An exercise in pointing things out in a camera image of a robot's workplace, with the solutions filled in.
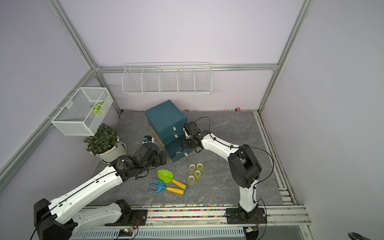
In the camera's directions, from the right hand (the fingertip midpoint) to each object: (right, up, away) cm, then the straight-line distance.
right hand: (184, 142), depth 91 cm
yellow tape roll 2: (+8, -18, -4) cm, 20 cm away
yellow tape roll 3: (+5, -15, -2) cm, 16 cm away
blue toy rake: (-12, -23, -9) cm, 28 cm away
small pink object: (+43, +24, +33) cm, 59 cm away
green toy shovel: (-9, -20, -4) cm, 22 cm away
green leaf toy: (-47, +21, -10) cm, 52 cm away
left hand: (-12, -6, -14) cm, 20 cm away
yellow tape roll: (+5, -20, -6) cm, 22 cm away
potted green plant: (-42, +1, -11) cm, 43 cm away
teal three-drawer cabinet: (-9, +12, -6) cm, 17 cm away
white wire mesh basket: (-56, +17, -9) cm, 59 cm away
